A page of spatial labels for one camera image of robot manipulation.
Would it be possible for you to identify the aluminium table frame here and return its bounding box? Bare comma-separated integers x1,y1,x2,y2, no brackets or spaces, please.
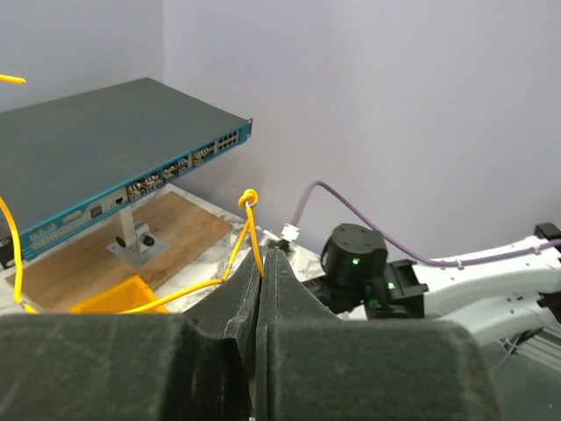
501,327,560,372

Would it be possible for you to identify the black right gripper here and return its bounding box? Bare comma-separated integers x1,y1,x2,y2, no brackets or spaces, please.
304,223,388,314

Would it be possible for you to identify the yellow bin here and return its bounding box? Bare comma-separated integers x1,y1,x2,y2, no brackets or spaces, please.
69,275,158,314

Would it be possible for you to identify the wooden base board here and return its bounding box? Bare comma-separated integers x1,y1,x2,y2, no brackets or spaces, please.
22,190,232,311

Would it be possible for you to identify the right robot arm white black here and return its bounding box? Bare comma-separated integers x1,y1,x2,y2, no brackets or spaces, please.
304,223,560,345

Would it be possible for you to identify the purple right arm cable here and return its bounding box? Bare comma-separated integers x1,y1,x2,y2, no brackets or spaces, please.
291,180,561,268

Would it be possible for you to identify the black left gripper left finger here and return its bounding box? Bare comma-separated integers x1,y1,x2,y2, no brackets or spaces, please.
1,257,260,420

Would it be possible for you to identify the metal switch stand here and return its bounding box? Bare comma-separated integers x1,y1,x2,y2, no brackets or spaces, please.
106,206,169,268

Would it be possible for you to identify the blue network switch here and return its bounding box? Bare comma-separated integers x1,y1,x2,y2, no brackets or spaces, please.
1,78,252,260

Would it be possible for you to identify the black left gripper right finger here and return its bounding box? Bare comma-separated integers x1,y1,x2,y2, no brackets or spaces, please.
256,251,502,420

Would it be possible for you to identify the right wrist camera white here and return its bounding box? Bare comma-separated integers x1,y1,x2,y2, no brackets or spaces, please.
263,224,300,256

